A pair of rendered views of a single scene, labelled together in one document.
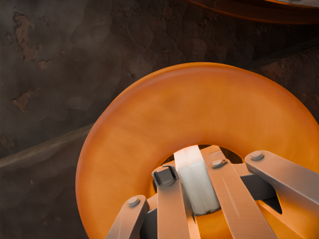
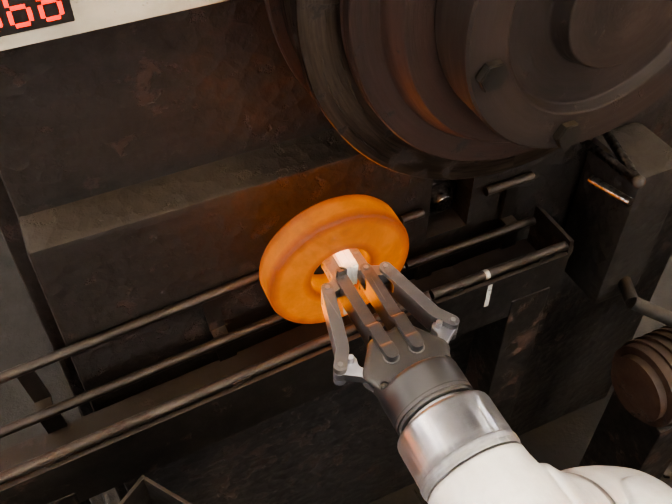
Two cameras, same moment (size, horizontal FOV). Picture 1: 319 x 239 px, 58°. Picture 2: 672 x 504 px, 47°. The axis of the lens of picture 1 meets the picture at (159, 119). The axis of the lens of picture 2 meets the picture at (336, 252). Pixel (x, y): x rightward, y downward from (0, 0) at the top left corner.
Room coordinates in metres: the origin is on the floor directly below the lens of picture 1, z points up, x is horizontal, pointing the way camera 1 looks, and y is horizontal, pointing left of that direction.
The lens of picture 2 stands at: (-0.29, 0.26, 1.40)
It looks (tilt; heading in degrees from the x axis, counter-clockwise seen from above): 46 degrees down; 330
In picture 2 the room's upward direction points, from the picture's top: straight up
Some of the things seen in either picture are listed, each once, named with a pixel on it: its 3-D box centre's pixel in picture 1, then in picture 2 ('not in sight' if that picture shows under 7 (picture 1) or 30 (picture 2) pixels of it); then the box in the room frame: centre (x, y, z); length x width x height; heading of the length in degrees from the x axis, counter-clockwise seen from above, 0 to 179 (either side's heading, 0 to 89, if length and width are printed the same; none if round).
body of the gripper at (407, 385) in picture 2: not in sight; (412, 374); (0.02, 0.00, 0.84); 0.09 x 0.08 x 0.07; 175
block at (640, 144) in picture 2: not in sight; (614, 214); (0.18, -0.45, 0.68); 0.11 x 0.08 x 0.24; 175
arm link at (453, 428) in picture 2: not in sight; (456, 443); (-0.06, 0.01, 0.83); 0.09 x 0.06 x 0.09; 85
